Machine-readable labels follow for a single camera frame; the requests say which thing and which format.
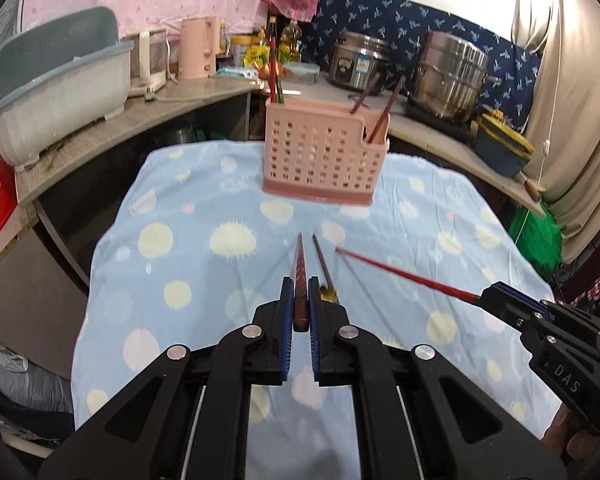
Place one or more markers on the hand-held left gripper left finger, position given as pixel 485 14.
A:
pixel 286 340

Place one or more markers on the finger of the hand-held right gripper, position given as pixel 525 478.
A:
pixel 522 297
pixel 510 310

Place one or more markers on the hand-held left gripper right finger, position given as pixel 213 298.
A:
pixel 314 345

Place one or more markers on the dark purple chopstick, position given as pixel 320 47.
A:
pixel 300 280

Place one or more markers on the red chopstick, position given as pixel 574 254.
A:
pixel 405 275
pixel 271 60

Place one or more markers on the pink perforated utensil basket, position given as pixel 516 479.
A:
pixel 320 160

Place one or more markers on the maroon chopstick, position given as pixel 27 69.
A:
pixel 362 97
pixel 387 107

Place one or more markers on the green chopstick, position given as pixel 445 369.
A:
pixel 279 85

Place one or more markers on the person's right hand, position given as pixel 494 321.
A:
pixel 570 435

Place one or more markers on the gold flower spoon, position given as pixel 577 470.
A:
pixel 328 296

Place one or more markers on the green plastic bag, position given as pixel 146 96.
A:
pixel 537 240

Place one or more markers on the brown chopstick gold band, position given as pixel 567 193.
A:
pixel 322 270

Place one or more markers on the blue dotted tablecloth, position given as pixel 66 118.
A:
pixel 190 240

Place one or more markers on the blue yellow lunch box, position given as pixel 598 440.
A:
pixel 500 157

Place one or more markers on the black induction cooker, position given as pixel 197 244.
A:
pixel 445 127

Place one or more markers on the beige curtain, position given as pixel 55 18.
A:
pixel 580 110

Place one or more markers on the steel steamer pot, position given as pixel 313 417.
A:
pixel 450 80

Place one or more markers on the grey curved counter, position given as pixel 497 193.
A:
pixel 205 95

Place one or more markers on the brown cabinet panel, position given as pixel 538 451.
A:
pixel 25 300

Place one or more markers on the grey plastic bag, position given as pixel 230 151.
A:
pixel 20 370

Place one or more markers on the clear container teal lid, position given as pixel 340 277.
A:
pixel 302 72

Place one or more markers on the tissue pack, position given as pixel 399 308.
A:
pixel 237 73

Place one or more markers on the steel rice cooker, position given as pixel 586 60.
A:
pixel 360 65

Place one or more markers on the yellow oil bottle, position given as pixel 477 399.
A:
pixel 292 42

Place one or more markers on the pink electric kettle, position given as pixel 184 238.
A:
pixel 195 50

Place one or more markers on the white kitchen appliance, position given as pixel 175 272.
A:
pixel 147 60

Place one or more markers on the grey white dish basin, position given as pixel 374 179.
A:
pixel 55 110

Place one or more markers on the blue printed wall cloth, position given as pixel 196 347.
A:
pixel 405 15

